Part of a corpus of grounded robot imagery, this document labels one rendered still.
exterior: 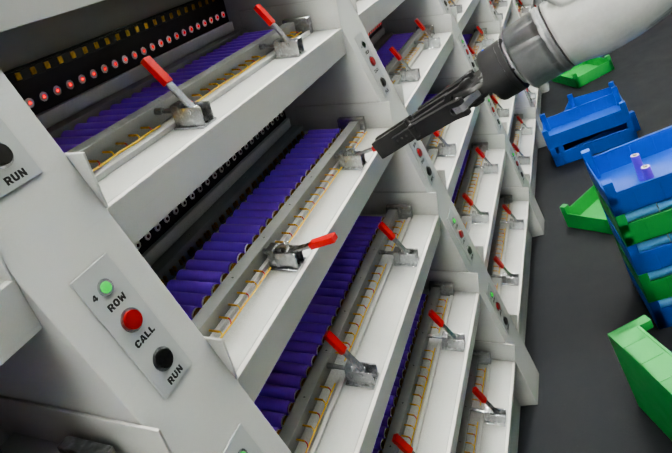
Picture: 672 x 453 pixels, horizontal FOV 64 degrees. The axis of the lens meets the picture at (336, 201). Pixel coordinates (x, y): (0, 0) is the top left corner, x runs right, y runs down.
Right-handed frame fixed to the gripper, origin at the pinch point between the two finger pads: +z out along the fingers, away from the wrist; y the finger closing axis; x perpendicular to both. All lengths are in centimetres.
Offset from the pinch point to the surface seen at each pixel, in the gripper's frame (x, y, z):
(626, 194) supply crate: -44, 35, -17
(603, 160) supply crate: -44, 54, -13
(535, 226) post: -70, 86, 21
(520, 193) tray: -57, 86, 18
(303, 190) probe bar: 3.4, -12.4, 10.9
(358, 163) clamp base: -0.1, -1.0, 7.6
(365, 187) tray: -3.5, -3.3, 7.9
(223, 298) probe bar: 3.1, -36.3, 10.6
